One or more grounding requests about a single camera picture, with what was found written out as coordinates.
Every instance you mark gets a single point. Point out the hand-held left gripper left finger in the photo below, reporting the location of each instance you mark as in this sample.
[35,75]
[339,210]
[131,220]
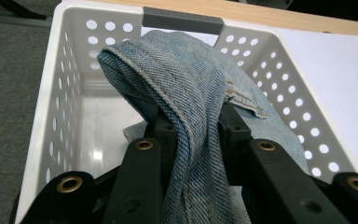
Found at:
[140,180]

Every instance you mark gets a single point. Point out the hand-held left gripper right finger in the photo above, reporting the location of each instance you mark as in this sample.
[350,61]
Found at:
[273,186]

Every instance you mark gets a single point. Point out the white perforated plastic basket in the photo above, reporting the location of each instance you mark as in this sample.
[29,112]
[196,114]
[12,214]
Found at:
[105,137]

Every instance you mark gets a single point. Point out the light blue denim shorts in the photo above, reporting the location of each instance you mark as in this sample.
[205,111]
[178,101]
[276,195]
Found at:
[183,93]

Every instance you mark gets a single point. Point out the wooden table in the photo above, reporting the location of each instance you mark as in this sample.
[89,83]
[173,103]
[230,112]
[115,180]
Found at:
[261,15]

